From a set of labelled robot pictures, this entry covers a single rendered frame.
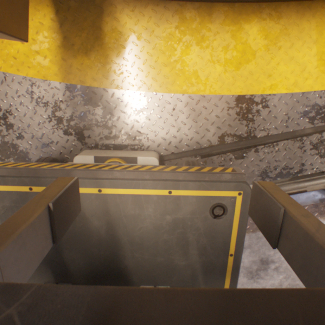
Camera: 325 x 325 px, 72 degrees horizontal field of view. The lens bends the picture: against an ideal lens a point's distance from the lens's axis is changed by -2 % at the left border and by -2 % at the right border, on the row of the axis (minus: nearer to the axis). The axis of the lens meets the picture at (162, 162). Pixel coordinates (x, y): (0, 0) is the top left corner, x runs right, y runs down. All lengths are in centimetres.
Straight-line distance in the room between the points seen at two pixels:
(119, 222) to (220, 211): 24
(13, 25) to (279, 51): 74
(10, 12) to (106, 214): 43
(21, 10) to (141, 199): 43
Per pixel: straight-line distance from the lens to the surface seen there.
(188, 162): 74
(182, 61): 81
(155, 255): 62
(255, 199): 17
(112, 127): 83
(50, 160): 81
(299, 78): 93
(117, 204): 55
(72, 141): 88
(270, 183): 17
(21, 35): 55
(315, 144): 99
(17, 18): 54
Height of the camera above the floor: 80
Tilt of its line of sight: 73 degrees down
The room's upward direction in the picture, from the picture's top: 180 degrees clockwise
